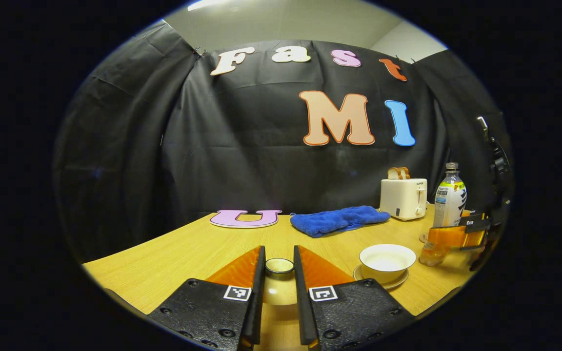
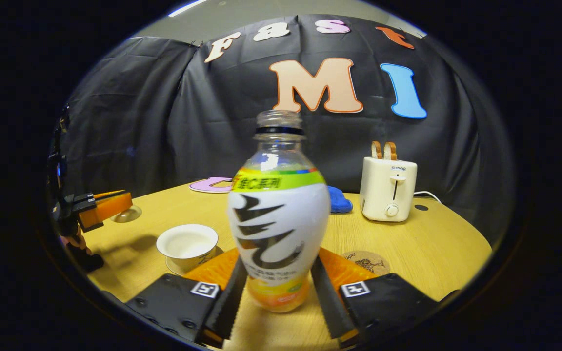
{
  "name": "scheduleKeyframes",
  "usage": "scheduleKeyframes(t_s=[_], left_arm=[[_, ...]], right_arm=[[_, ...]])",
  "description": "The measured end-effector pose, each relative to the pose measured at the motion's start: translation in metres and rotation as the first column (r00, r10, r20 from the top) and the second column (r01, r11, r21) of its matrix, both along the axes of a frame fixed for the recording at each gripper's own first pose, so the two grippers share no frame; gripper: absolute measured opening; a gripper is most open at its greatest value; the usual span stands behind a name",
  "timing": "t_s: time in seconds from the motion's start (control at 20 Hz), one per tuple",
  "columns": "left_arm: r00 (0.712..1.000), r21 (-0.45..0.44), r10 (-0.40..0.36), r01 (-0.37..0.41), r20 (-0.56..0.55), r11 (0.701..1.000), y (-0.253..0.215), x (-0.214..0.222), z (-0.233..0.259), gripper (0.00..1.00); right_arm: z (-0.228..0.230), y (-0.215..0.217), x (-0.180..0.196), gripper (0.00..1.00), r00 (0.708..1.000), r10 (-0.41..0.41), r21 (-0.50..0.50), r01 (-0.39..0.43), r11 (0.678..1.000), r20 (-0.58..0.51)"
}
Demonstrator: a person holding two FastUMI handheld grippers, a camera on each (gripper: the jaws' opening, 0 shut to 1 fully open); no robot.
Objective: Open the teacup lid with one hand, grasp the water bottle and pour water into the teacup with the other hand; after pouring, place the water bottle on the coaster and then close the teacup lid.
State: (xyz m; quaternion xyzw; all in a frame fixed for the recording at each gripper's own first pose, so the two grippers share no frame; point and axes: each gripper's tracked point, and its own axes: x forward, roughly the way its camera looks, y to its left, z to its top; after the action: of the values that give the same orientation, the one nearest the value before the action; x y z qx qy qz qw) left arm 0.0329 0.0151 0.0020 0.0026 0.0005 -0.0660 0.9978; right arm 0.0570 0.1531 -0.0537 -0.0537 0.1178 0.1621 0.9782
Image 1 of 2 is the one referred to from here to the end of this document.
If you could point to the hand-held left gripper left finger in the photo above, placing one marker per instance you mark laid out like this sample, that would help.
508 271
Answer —
256 302

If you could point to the cream teacup lid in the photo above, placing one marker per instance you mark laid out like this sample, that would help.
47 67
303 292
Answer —
279 292

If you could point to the white teacup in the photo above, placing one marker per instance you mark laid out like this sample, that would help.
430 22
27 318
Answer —
387 270

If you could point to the white toaster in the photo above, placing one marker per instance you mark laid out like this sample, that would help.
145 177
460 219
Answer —
400 197

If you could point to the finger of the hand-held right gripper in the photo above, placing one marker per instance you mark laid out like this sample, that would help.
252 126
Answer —
449 236
473 213

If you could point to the purple paper cutout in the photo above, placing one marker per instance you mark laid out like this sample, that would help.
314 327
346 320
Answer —
220 219

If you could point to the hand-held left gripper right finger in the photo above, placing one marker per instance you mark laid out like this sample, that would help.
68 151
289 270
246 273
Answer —
302 302

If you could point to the white saucer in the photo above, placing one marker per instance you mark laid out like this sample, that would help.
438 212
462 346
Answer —
356 274

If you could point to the clear water bottle orange drink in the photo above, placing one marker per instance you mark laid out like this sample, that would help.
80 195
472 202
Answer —
449 200

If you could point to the toast bread slice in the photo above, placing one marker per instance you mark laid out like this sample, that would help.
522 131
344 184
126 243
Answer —
405 172
393 173

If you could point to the blue towel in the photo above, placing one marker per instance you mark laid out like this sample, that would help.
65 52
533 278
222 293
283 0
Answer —
334 220

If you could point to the black backdrop cloth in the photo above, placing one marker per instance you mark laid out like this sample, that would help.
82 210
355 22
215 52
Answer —
242 161

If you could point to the round cork coaster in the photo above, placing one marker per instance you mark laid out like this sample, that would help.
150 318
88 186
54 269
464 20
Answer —
423 238

